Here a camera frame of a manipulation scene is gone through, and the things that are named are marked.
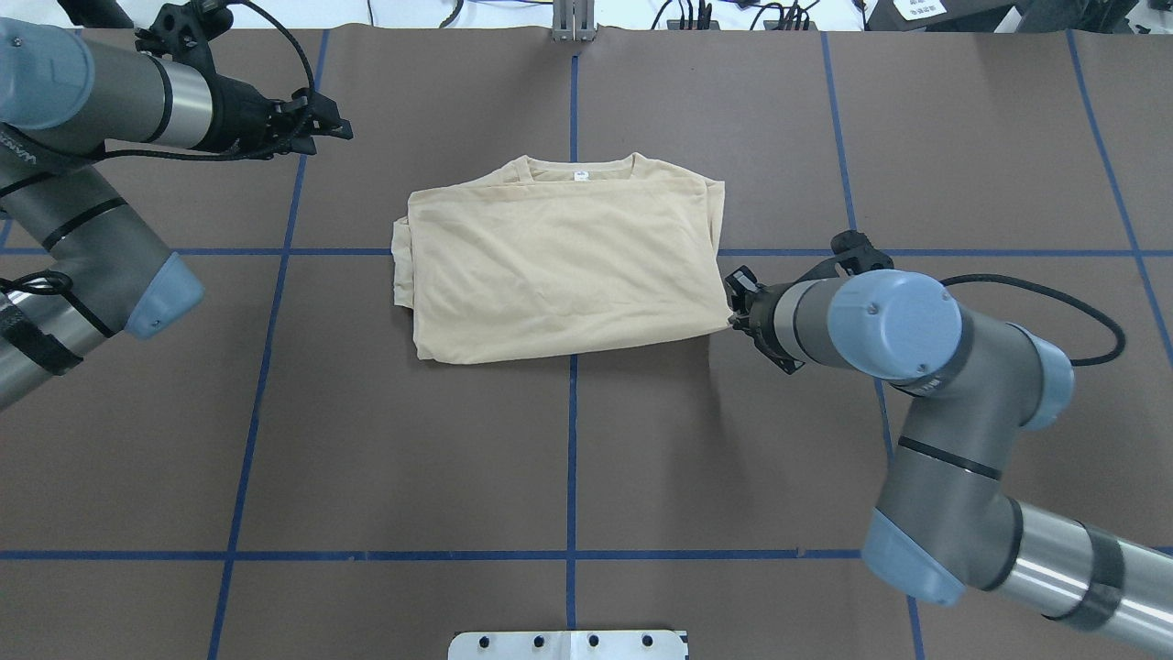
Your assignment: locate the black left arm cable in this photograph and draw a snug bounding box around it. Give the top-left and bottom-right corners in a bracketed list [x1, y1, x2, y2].
[91, 0, 317, 164]

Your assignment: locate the white central mounting column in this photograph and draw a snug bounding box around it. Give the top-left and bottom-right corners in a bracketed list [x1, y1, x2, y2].
[447, 630, 690, 659]

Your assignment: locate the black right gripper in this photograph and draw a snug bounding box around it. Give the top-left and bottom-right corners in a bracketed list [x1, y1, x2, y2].
[724, 231, 895, 375]

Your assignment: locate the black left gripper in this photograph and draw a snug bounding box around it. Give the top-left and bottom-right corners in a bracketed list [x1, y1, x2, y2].
[135, 1, 355, 161]

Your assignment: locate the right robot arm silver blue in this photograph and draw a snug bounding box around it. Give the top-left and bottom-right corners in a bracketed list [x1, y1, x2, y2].
[725, 230, 1172, 656]

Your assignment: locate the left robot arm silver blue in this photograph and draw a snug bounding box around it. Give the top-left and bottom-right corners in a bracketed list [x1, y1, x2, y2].
[1, 1, 353, 408]

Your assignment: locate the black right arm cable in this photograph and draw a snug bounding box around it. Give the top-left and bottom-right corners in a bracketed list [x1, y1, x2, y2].
[940, 273, 1127, 368]

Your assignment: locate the beige long-sleeve printed shirt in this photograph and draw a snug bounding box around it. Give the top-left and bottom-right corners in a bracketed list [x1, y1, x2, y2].
[389, 154, 730, 365]

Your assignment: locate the aluminium frame post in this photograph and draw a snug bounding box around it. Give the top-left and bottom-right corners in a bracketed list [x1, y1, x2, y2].
[552, 0, 597, 43]

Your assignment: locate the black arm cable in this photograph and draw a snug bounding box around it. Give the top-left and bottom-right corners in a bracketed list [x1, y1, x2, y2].
[91, 0, 317, 164]
[940, 273, 1127, 368]

